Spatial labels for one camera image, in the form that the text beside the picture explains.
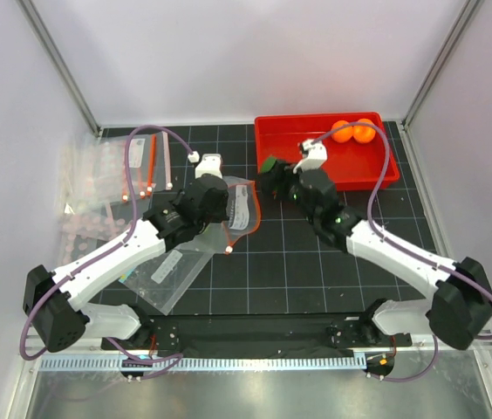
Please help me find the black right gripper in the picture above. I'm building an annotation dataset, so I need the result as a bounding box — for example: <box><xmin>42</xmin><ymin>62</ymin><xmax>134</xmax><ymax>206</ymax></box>
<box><xmin>259</xmin><ymin>159</ymin><xmax>319</xmax><ymax>226</ymax></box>

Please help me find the orange zipper clear bag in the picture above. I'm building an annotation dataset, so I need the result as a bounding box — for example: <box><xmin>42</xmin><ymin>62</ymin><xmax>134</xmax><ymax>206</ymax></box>
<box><xmin>171</xmin><ymin>175</ymin><xmax>263</xmax><ymax>256</ymax></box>

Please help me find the dark green lime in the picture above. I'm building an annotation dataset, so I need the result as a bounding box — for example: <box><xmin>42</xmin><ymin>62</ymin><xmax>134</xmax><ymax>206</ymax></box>
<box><xmin>259</xmin><ymin>155</ymin><xmax>277</xmax><ymax>174</ymax></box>

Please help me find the orange fruit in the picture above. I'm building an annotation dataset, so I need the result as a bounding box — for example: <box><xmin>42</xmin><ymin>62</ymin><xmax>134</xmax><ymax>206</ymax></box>
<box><xmin>353</xmin><ymin>119</ymin><xmax>376</xmax><ymax>144</ymax></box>
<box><xmin>331</xmin><ymin>120</ymin><xmax>353</xmax><ymax>143</ymax></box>

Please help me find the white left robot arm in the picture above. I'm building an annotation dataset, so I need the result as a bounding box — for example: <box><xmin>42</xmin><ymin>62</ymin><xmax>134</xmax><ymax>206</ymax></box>
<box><xmin>23</xmin><ymin>175</ymin><xmax>229</xmax><ymax>353</ymax></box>

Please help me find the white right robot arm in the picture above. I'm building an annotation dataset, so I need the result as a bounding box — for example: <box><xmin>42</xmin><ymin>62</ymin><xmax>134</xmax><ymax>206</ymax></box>
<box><xmin>257</xmin><ymin>157</ymin><xmax>492</xmax><ymax>350</ymax></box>

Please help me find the clear blue zipper bag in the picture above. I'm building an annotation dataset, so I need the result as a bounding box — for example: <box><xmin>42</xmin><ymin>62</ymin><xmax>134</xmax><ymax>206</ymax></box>
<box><xmin>119</xmin><ymin>244</ymin><xmax>215</xmax><ymax>315</ymax></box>

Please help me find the pink zipper bag stack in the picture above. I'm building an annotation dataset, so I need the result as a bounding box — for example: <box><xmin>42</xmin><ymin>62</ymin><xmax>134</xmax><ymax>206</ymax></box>
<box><xmin>61</xmin><ymin>132</ymin><xmax>174</xmax><ymax>211</ymax></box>

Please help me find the pink dotted clear bag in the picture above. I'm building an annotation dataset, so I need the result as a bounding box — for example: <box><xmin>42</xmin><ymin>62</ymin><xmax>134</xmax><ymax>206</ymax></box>
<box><xmin>57</xmin><ymin>203</ymin><xmax>133</xmax><ymax>266</ymax></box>

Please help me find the red plastic tray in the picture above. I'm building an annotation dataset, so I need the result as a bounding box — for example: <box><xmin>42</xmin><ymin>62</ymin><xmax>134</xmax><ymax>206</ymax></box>
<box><xmin>254</xmin><ymin>112</ymin><xmax>385</xmax><ymax>191</ymax></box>

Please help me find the black grid cutting mat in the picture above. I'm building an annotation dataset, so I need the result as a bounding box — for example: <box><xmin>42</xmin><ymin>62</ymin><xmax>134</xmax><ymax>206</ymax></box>
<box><xmin>92</xmin><ymin>120</ymin><xmax>440</xmax><ymax>315</ymax></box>

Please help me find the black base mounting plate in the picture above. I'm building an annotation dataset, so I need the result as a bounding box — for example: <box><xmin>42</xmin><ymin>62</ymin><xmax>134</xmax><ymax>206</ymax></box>
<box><xmin>120</xmin><ymin>313</ymin><xmax>412</xmax><ymax>358</ymax></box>

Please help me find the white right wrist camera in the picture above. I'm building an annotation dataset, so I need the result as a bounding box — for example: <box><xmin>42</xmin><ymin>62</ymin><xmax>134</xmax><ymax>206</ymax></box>
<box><xmin>293</xmin><ymin>139</ymin><xmax>327</xmax><ymax>174</ymax></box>

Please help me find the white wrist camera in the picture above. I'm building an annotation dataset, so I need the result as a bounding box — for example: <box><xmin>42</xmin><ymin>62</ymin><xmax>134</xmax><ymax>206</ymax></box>
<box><xmin>195</xmin><ymin>154</ymin><xmax>222</xmax><ymax>178</ymax></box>
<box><xmin>293</xmin><ymin>139</ymin><xmax>327</xmax><ymax>174</ymax></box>

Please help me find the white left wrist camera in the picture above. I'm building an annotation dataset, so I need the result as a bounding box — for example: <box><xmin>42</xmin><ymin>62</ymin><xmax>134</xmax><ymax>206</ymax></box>
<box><xmin>195</xmin><ymin>154</ymin><xmax>222</xmax><ymax>178</ymax></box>

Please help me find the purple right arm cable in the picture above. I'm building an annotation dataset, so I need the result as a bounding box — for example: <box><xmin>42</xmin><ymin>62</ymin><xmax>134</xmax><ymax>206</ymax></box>
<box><xmin>313</xmin><ymin>120</ymin><xmax>492</xmax><ymax>383</ymax></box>

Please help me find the perforated aluminium rail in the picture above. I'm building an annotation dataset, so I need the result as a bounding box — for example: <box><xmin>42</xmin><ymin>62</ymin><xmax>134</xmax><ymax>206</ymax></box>
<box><xmin>38</xmin><ymin>353</ymin><xmax>366</xmax><ymax>372</ymax></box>

